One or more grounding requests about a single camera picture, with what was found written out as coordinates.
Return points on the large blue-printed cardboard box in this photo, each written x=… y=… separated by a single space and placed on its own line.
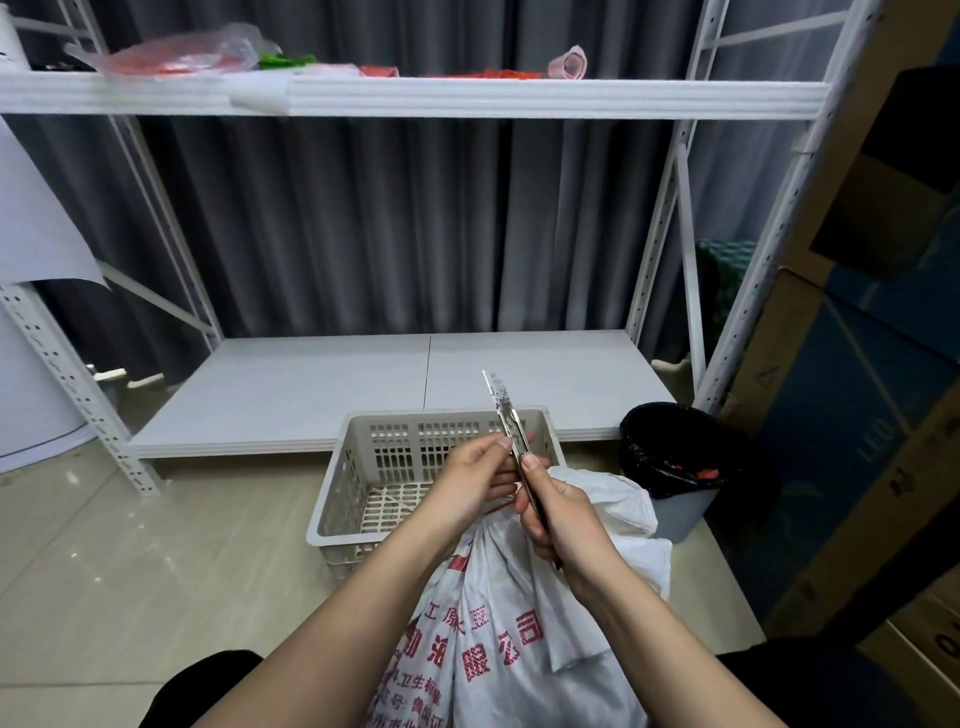
x=840 y=450

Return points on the small red packet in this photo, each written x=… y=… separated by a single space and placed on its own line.
x=379 y=71

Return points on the pile of red ties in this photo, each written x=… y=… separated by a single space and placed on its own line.
x=495 y=74

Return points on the green mesh bundle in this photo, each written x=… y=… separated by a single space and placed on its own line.
x=731 y=277

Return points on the person's right forearm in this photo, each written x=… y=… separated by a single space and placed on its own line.
x=675 y=660

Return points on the grey trash bin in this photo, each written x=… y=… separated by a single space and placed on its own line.
x=686 y=517

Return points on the white metal shelf rack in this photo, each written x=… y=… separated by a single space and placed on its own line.
x=300 y=390

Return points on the clear plastic bag red contents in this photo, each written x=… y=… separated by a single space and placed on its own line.
x=172 y=56

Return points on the person's left hand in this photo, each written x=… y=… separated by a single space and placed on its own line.
x=469 y=484

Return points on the white cylindrical appliance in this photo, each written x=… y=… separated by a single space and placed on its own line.
x=30 y=390

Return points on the red scraps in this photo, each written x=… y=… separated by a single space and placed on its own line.
x=706 y=474

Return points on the green item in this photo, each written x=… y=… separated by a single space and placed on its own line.
x=285 y=60

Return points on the grey curtain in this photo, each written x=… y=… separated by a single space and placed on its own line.
x=375 y=225

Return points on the white woven sack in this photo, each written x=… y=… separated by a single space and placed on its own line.
x=510 y=600

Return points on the person's right hand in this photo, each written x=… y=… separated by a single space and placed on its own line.
x=570 y=532

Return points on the white plastic slotted basket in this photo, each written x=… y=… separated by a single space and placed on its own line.
x=337 y=487

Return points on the small white plastic part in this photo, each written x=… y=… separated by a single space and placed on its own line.
x=146 y=380

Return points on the white tape strip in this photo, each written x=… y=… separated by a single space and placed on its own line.
x=259 y=94

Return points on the person's left forearm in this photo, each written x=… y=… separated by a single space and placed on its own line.
x=337 y=637

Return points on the pink roll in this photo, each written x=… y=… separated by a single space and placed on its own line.
x=570 y=66

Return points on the white paper sheet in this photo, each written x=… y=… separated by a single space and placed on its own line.
x=30 y=225

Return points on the cardboard box black number print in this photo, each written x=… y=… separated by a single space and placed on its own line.
x=922 y=637

